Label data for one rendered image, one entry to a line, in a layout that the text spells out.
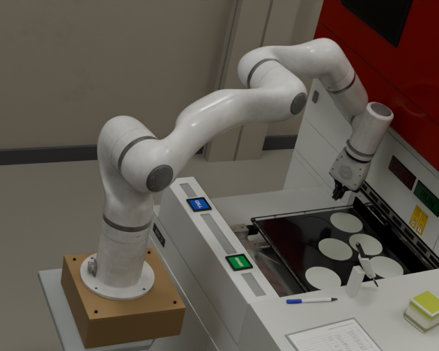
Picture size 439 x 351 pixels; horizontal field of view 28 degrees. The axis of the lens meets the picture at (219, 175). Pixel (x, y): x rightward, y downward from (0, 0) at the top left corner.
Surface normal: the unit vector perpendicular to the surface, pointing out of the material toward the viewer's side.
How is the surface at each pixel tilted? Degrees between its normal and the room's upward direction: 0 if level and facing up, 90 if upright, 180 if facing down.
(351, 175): 90
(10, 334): 0
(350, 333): 0
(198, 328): 90
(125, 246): 88
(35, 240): 0
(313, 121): 90
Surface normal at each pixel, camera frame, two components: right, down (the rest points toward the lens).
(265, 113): -0.11, 0.72
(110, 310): 0.19, -0.84
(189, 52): 0.37, 0.56
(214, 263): -0.89, 0.09
